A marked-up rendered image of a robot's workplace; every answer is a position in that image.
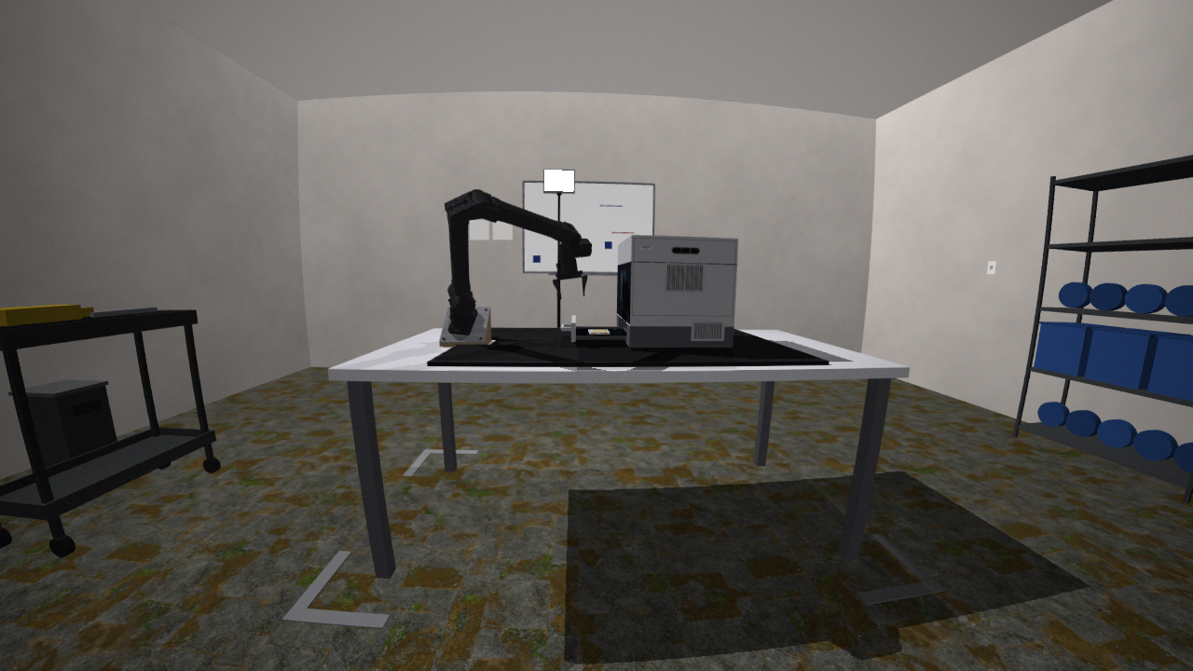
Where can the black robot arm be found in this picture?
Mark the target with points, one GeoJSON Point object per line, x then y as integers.
{"type": "Point", "coordinates": [478, 207]}

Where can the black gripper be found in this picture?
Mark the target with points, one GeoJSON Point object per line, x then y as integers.
{"type": "Point", "coordinates": [569, 267]}

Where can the white gel imager box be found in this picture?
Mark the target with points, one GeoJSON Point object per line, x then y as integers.
{"type": "Point", "coordinates": [672, 292]}

